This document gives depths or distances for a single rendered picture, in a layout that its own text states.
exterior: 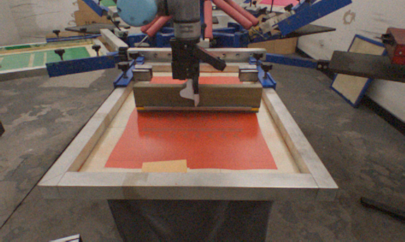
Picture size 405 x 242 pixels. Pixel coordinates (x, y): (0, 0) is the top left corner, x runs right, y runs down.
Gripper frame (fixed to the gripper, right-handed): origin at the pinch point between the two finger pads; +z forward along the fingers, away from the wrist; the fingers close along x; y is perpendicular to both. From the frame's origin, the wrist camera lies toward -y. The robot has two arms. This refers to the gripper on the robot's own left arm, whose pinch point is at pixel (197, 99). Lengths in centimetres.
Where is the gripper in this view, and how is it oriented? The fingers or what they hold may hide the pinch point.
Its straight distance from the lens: 77.7
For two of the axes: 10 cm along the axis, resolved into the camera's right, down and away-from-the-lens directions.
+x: -0.1, 4.6, -8.9
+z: 0.4, 8.9, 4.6
